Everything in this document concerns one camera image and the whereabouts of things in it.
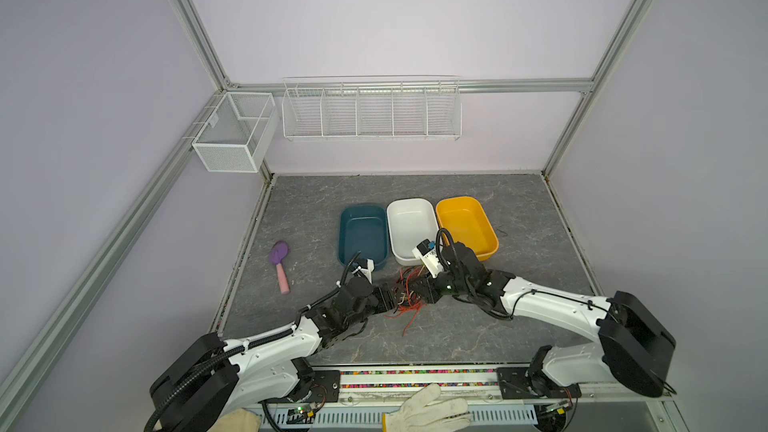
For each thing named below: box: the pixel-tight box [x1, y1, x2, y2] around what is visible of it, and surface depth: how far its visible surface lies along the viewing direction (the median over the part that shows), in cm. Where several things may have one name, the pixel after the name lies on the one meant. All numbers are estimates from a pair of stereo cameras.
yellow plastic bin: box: [436, 196, 500, 261], surface depth 107 cm
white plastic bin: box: [387, 198, 440, 266], surface depth 107 cm
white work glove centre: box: [382, 384, 472, 432], surface depth 71 cm
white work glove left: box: [206, 408, 262, 432], surface depth 71 cm
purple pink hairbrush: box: [270, 241, 290, 295], surface depth 98 cm
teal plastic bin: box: [338, 204, 389, 271], surface depth 104 cm
